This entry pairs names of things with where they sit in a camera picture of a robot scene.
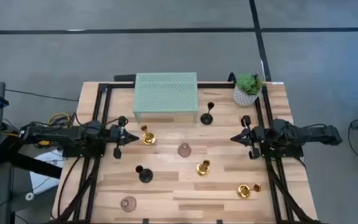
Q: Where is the white paper sheet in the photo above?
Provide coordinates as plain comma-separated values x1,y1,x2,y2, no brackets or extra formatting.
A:
29,149,66,195

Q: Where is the black support beam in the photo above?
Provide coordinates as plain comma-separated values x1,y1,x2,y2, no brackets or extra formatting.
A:
0,133,64,180

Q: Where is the potted plant patterned white pot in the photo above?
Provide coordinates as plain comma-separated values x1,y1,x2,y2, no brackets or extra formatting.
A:
232,73,264,108

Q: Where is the black candlestick holder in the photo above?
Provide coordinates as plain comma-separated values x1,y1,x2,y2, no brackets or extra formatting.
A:
200,101,215,126
134,165,154,184

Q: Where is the yellow cable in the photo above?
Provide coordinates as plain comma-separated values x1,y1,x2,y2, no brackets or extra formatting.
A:
47,112,71,127

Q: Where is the gold candlestick holder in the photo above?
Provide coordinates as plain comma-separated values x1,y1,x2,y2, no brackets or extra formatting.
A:
140,124,156,146
195,159,211,177
236,183,262,199

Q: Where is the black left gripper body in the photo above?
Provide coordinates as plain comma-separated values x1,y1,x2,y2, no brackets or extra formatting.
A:
109,115,128,160

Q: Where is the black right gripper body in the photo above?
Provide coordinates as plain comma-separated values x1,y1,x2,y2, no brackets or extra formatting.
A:
240,114,266,160

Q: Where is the mint green mesh shelf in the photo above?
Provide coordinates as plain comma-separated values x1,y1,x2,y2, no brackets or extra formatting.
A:
132,72,199,124

